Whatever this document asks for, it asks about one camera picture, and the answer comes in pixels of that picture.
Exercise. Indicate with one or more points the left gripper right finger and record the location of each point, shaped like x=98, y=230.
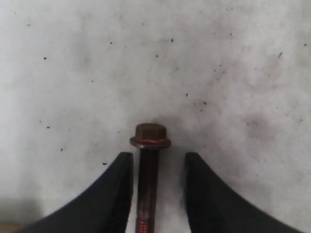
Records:
x=218, y=206

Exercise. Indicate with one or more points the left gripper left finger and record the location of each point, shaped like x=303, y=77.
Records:
x=104, y=204

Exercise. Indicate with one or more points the copper-brown flanged hex bolt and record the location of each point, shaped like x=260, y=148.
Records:
x=148, y=174

